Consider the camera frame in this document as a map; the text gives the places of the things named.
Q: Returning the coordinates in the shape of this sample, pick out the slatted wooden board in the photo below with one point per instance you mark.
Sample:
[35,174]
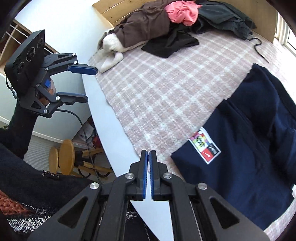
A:
[115,11]

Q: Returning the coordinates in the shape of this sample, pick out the navy blue shirt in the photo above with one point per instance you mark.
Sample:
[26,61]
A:
[242,173]

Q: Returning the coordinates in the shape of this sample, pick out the wooden shelf rack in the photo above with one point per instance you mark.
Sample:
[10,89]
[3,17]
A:
[19,26]

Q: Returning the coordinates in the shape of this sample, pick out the pink garment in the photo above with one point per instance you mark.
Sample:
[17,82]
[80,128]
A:
[182,12]

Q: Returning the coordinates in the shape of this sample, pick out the white garment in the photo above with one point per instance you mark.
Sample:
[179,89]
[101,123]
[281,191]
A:
[108,46]

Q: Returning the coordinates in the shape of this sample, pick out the round wooden stool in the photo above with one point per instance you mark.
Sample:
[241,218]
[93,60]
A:
[53,161]
[67,157]

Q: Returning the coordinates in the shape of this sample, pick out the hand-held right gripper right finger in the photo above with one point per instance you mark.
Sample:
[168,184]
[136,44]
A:
[151,176]

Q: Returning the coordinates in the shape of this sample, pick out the person's black clothing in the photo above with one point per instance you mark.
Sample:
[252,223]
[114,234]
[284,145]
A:
[34,180]

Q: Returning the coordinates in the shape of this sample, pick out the large wooden board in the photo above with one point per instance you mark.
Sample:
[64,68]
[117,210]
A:
[266,30]

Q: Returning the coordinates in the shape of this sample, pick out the orange knit scarf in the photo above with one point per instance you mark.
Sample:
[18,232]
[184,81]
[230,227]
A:
[11,205]

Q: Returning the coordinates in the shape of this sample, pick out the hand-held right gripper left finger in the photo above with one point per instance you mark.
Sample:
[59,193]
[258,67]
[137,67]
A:
[144,176]

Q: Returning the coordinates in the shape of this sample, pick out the pink plaid blanket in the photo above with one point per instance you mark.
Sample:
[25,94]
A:
[161,92]

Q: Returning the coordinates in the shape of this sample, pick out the dark grey garment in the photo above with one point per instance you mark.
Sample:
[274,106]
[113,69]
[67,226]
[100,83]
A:
[226,20]

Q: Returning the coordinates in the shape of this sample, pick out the person's left hand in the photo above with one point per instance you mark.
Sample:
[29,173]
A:
[52,88]

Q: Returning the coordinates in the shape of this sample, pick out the person's left forearm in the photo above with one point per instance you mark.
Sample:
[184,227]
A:
[20,129]

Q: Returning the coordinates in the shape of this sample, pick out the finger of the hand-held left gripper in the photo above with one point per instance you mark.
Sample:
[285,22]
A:
[71,98]
[83,69]

